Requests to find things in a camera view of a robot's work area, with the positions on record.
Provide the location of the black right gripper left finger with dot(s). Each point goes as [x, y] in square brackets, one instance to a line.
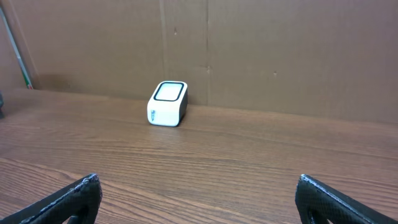
[78, 202]

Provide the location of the white barcode scanner box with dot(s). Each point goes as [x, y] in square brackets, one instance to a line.
[168, 103]

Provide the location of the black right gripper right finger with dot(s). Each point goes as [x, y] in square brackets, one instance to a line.
[317, 202]

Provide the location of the grey pole with coloured tip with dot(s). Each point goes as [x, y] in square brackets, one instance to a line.
[15, 48]

